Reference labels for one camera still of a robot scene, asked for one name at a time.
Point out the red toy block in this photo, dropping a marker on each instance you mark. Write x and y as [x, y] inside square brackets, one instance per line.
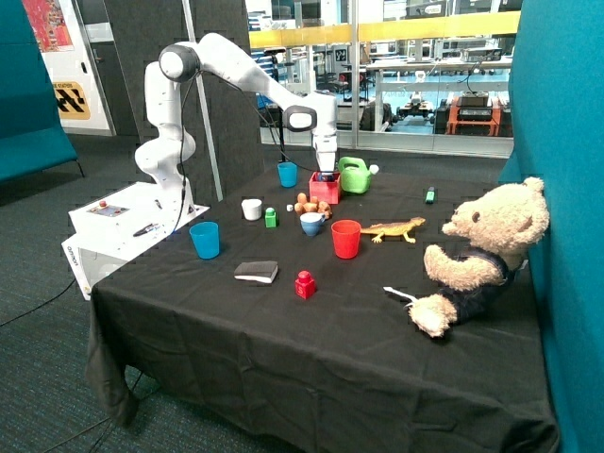
[304, 284]

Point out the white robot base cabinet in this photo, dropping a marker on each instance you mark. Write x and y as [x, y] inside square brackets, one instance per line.
[103, 240]

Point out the white plastic spoon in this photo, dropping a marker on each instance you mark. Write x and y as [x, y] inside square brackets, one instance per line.
[404, 296]

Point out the teal sofa bench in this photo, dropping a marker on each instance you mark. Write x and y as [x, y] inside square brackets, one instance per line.
[32, 138]

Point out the orange toy lizard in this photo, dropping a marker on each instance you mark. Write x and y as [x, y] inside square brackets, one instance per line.
[396, 229]

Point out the green toy block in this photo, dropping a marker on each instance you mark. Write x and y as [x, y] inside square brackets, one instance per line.
[270, 218]

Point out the black camera tripod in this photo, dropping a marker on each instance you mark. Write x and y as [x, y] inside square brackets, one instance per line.
[275, 118]

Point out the black pen on cabinet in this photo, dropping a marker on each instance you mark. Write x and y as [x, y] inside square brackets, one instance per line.
[145, 230]

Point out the white plastic cup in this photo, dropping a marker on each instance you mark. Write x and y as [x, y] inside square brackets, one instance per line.
[252, 209]

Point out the green watering can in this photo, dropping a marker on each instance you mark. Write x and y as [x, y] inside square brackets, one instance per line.
[356, 175]

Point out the green highlighter marker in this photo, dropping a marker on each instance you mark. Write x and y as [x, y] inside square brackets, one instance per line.
[430, 195]

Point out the small brown plush toy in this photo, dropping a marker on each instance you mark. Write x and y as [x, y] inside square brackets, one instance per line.
[306, 204]

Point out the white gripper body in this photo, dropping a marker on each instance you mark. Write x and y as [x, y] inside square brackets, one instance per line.
[325, 152]

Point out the black tablecloth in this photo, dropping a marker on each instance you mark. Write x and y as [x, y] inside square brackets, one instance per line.
[344, 370]

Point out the blue plastic cup back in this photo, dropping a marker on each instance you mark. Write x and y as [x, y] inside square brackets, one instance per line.
[287, 173]

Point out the large beige teddy bear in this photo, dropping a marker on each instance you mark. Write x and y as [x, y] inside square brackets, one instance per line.
[500, 226]

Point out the red wall poster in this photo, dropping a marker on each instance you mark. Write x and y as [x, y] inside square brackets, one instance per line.
[49, 26]

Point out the blue teacup with handle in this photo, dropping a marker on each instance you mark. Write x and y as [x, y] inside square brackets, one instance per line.
[311, 222]

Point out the black white sponge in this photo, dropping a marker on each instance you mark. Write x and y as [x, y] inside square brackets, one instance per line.
[260, 271]

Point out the blue plastic cup front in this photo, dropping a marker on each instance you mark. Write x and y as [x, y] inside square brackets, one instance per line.
[206, 240]

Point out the blue plastic cup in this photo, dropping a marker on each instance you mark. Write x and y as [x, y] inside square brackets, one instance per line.
[206, 240]
[287, 173]

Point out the red plastic cup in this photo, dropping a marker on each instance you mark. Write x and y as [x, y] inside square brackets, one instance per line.
[346, 236]

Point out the red square pot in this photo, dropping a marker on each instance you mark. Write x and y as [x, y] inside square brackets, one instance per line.
[329, 192]

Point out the teal partition wall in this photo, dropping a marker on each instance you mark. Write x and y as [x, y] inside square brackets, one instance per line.
[556, 93]

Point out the yellow black warning sign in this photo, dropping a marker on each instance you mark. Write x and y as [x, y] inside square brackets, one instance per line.
[71, 100]

